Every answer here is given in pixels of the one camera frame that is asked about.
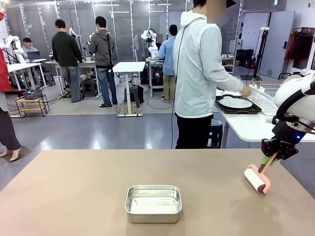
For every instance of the man in dark green sweater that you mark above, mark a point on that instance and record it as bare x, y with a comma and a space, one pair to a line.
66, 49

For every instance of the cardboard box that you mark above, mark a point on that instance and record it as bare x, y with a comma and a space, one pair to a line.
129, 108

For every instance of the mannequin in red top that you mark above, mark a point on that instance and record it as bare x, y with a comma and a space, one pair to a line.
5, 73

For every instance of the grey plastic stool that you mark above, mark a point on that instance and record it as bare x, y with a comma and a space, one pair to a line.
89, 87

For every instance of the red hanging garment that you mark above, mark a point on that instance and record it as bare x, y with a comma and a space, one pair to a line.
290, 46

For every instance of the white side table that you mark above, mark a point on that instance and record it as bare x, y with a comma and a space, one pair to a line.
246, 125

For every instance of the pink lint roller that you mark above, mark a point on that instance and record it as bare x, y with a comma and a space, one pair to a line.
253, 177

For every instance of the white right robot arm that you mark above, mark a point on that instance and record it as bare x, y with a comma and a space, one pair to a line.
289, 86

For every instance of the black stool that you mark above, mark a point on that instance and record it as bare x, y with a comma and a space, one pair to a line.
134, 94

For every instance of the person's right hand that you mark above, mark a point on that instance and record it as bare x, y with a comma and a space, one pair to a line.
246, 91

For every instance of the dark laptop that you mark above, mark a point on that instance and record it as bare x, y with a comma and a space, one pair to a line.
34, 55

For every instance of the man in blue shirt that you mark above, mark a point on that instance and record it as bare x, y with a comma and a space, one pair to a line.
167, 54

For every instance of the white standing desk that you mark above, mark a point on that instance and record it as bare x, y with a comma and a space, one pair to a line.
129, 66

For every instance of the dark blue plastic stool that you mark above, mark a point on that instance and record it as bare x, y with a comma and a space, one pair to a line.
215, 137

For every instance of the person in white jacket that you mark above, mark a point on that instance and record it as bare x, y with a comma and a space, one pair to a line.
197, 73

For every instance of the black clothes rack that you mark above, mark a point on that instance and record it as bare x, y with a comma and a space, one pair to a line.
299, 28

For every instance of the seated person in grey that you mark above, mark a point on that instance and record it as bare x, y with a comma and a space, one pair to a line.
29, 46

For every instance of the computer tower with lights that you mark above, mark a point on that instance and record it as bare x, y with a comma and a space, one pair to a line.
157, 75

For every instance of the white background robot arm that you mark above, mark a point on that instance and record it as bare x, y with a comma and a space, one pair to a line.
14, 46
72, 32
148, 37

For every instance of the wooden shoe rack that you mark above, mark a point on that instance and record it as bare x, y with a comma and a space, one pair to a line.
229, 65

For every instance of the grey floor mat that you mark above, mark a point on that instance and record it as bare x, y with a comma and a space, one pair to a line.
27, 152

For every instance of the dark hanging garment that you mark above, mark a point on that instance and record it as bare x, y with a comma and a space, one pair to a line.
304, 51

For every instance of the black frame wooden shelf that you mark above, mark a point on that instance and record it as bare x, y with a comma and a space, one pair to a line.
32, 103

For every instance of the person's right forearm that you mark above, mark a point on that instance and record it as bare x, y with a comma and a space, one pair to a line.
231, 82

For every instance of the black tripod pole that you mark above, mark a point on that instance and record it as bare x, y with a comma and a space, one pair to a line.
109, 54

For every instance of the white lab desk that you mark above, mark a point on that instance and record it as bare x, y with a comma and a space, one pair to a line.
85, 64

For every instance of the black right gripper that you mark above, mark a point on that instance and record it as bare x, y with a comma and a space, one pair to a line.
286, 134

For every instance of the man in grey hoodie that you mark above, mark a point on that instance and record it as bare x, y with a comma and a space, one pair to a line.
101, 49

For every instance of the rectangular metal container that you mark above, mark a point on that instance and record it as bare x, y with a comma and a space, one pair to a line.
152, 218

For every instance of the long white desk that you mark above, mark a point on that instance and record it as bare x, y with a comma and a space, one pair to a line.
24, 66

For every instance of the black equipment cases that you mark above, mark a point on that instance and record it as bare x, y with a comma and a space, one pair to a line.
244, 57

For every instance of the grey door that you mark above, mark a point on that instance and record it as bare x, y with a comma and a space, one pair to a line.
278, 44

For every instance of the black camera stand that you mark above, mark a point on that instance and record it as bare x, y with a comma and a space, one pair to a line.
257, 66

